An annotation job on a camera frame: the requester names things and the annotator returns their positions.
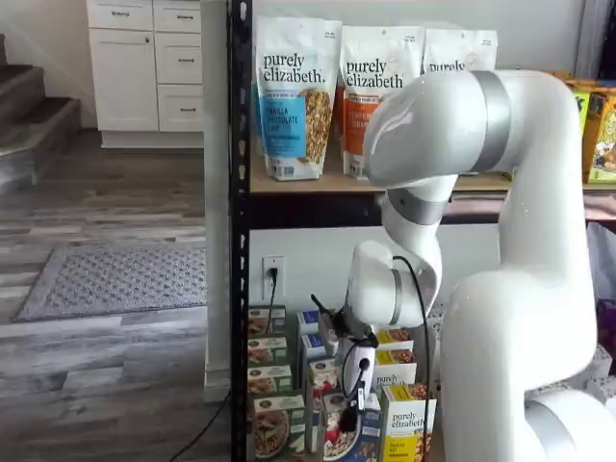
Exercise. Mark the purple package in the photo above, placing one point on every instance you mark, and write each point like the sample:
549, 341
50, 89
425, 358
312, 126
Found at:
607, 322

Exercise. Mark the black metal shelf rack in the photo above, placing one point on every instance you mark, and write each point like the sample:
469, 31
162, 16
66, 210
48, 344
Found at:
239, 144

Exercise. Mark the grey curtain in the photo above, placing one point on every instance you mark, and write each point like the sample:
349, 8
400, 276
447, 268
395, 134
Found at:
587, 38

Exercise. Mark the cranberry pecan granola bag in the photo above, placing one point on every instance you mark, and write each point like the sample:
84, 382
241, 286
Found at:
457, 48

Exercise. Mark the dark wooden staircase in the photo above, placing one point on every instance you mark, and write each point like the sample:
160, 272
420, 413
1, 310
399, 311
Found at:
29, 120

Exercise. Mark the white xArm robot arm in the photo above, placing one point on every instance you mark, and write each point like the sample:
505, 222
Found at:
529, 337

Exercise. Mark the white wall outlet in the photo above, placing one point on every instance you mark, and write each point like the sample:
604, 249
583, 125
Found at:
280, 291

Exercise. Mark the orange Bobo's snack box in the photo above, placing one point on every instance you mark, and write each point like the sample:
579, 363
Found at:
601, 144
592, 85

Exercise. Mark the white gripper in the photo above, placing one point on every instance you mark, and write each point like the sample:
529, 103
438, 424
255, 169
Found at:
353, 380

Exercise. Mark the white kitchen cabinet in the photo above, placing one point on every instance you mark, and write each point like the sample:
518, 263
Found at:
125, 82

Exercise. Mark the grey patterned floor mat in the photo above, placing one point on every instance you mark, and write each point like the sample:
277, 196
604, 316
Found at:
120, 284

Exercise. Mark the vanilla chocolate chip granola bag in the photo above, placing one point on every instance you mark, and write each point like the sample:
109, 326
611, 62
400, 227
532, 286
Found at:
289, 120
256, 120

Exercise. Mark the wooden shelf board with bags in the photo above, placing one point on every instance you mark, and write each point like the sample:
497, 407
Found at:
332, 185

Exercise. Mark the yellow purely elizabeth box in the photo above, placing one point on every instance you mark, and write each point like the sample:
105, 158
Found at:
394, 339
404, 428
392, 370

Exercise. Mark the green apple cinnamon oatmeal box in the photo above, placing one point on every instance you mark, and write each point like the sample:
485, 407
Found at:
269, 380
279, 428
267, 351
264, 322

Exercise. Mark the pumpkin cinnamon granola bag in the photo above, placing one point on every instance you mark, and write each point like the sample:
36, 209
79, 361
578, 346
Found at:
366, 62
339, 110

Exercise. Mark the white plastic bag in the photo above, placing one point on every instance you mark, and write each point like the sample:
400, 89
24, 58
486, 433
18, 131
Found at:
601, 264

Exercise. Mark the blue white oatmeal box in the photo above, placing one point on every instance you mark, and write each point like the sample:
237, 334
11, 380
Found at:
323, 373
313, 342
329, 443
307, 321

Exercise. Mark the white patterned carton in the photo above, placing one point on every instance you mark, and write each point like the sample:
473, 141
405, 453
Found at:
601, 389
604, 358
439, 317

